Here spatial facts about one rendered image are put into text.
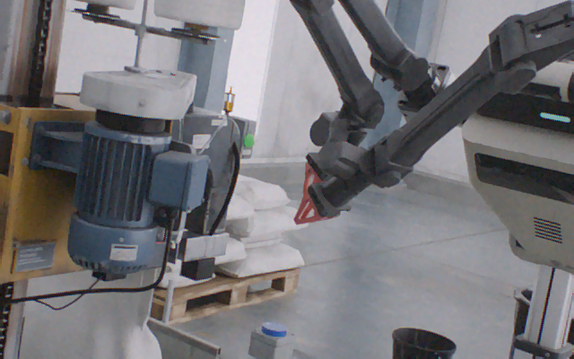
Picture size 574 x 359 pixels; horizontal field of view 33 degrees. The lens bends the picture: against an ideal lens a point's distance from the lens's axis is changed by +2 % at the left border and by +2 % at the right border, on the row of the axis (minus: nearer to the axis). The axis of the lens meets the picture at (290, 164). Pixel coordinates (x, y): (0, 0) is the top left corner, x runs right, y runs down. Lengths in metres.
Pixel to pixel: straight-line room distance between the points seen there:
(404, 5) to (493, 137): 8.63
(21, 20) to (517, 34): 0.84
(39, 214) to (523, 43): 0.89
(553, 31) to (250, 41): 7.23
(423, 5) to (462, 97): 8.75
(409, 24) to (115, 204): 9.05
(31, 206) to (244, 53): 6.95
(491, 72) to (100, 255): 0.72
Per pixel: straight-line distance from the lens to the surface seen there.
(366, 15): 1.87
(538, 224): 2.15
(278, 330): 2.28
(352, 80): 1.93
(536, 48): 1.55
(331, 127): 1.96
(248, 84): 8.78
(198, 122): 2.04
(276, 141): 9.32
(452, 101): 1.66
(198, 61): 8.01
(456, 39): 10.60
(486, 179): 2.11
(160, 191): 1.65
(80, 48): 7.26
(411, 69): 2.00
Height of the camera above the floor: 1.56
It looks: 8 degrees down
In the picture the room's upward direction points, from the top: 10 degrees clockwise
